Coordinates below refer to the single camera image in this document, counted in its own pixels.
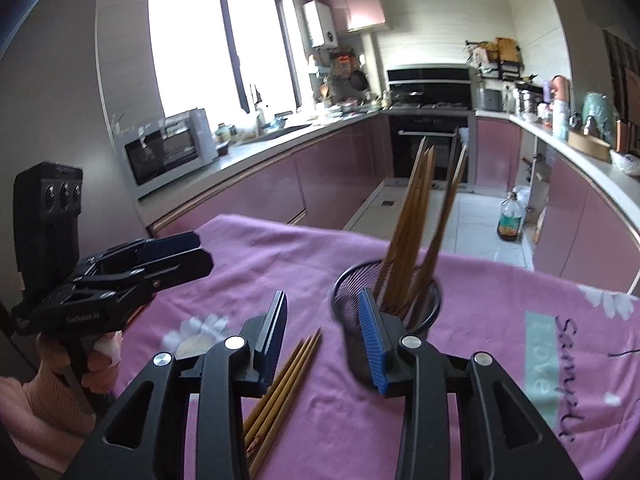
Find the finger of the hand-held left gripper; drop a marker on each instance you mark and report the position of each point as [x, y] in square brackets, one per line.
[170, 245]
[185, 265]

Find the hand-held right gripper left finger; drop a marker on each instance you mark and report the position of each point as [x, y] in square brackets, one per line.
[272, 340]

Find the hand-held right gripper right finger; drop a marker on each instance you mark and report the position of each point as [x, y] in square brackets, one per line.
[372, 345]

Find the black mesh pen holder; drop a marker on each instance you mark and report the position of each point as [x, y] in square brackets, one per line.
[347, 320]

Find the bunch of wooden chopsticks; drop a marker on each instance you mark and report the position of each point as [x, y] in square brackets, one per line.
[417, 220]

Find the person's left hand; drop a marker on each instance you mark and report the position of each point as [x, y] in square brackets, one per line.
[102, 370]

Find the pink floral tablecloth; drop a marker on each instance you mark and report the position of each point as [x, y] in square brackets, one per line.
[280, 260]

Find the white countertop oven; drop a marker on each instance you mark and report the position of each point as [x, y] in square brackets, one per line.
[165, 152]

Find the steel sink faucet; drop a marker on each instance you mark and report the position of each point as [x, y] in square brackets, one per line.
[260, 115]

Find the long pink base cabinets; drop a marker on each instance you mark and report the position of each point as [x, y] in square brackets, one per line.
[325, 175]

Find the plastic oil bottle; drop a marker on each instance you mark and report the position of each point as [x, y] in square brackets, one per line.
[510, 220]

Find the black built-in oven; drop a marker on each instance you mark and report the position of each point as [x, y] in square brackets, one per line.
[405, 160]

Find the large kitchen window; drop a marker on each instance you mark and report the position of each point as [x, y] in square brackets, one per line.
[200, 50]

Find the narrow pink base cabinet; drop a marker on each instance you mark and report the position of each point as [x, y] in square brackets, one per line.
[497, 155]

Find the pink peninsula base cabinets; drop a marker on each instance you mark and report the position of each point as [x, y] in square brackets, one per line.
[575, 220]

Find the gas cooktop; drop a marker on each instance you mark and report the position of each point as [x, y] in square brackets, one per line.
[440, 106]

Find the hanging black frying pan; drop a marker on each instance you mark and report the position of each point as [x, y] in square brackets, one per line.
[358, 81]

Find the white water heater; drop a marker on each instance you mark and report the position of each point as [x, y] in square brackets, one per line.
[320, 25]

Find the black range hood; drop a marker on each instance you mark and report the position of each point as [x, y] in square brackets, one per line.
[430, 80]

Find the grey rice cooker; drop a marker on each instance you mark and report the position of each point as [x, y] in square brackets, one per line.
[490, 100]

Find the steel stock pot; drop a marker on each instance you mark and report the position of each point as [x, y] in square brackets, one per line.
[529, 102]

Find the white canister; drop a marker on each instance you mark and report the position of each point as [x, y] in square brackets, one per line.
[561, 120]

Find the round bamboo steamer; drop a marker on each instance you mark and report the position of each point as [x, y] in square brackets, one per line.
[590, 146]

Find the white plastic bag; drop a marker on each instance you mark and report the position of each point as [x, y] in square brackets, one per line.
[627, 164]

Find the pink kettle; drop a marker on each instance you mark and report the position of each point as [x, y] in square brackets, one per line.
[561, 89]

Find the wooden cutting board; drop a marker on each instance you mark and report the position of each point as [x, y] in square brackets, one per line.
[506, 49]

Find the copper vacuum flask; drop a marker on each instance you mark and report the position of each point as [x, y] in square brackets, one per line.
[622, 135]

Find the pink wall cabinet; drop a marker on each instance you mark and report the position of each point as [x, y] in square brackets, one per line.
[360, 7]

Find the black wall rack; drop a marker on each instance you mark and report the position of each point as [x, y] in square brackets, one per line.
[507, 70]

